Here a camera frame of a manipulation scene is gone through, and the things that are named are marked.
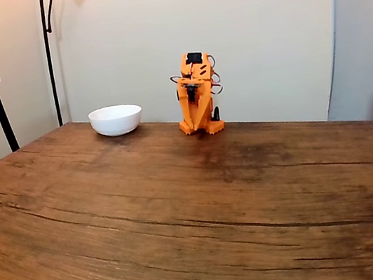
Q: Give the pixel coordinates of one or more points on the white bowl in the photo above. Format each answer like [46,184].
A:
[116,121]

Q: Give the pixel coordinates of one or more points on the white backdrop sheet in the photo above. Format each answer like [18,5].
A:
[260,21]

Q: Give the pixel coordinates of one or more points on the black floor lamp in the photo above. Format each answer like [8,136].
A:
[50,62]

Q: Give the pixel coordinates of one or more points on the small black gripper camera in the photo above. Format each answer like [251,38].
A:
[193,92]

